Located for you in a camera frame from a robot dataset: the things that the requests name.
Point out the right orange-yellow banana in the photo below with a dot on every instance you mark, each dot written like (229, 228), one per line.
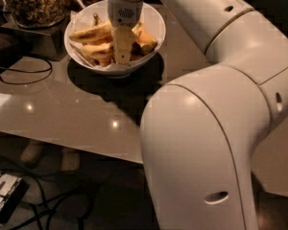
(144, 43)

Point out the white paper bowl liner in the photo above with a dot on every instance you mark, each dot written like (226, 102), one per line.
(103, 62)

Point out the dark wooden block stand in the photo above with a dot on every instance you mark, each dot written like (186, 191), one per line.
(45, 43)

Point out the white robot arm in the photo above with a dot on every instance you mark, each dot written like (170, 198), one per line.
(198, 132)

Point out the yellow banana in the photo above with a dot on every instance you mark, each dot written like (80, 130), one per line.
(93, 33)
(104, 50)

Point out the white ceramic bowl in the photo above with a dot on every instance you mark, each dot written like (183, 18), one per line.
(153, 23)

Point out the striped box on floor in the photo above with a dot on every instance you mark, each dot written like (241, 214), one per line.
(12, 190)

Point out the left beige furniture foot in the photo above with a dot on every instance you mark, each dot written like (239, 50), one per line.
(32, 154)

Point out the dark round object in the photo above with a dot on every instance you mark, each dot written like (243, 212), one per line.
(10, 51)

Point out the glass jar of nuts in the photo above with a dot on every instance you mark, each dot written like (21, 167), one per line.
(33, 14)

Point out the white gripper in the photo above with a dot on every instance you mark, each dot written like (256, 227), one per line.
(125, 12)

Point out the beige furniture foot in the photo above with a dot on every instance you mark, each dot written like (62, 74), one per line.
(70, 160)
(32, 154)

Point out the right beige furniture foot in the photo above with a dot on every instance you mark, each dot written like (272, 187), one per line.
(70, 160)

